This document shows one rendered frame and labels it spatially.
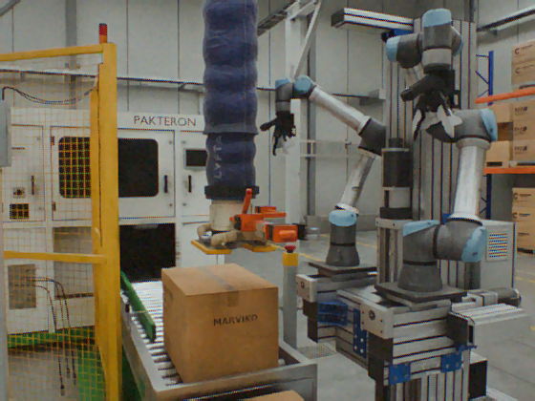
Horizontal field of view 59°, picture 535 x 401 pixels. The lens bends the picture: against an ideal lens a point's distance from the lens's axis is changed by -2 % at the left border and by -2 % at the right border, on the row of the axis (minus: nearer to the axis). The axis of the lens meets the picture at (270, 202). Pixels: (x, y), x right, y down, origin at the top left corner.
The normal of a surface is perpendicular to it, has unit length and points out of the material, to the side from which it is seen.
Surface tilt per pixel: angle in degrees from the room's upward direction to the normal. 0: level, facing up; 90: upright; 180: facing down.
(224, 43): 82
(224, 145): 69
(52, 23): 90
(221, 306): 90
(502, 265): 90
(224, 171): 75
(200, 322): 90
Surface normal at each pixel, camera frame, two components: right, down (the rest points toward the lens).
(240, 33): 0.36, -0.13
